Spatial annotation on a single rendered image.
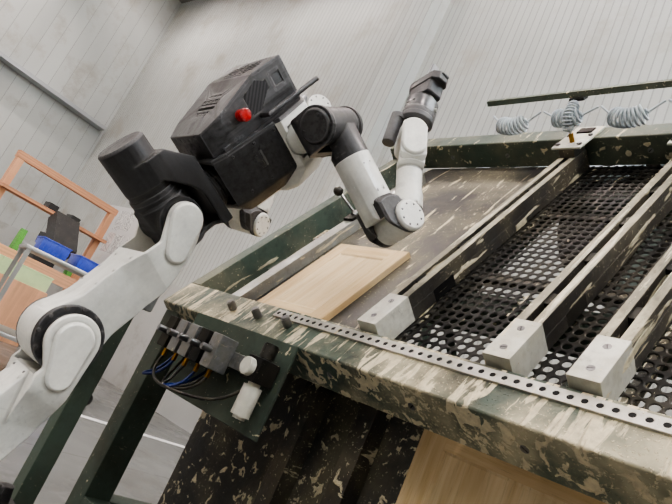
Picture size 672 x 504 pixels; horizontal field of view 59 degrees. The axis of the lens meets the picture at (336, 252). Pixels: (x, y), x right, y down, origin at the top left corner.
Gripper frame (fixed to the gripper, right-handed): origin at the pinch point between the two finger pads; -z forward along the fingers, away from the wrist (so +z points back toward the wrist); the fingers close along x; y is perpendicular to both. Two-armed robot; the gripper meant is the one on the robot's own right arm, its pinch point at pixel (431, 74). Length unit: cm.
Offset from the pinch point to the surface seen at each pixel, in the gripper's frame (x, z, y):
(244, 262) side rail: 83, 42, 1
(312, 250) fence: 60, 36, 14
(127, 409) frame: 90, 103, -13
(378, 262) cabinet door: 32, 41, 23
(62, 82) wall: 877, -389, -127
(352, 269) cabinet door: 38, 45, 18
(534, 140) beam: 15, -26, 59
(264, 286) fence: 61, 55, 3
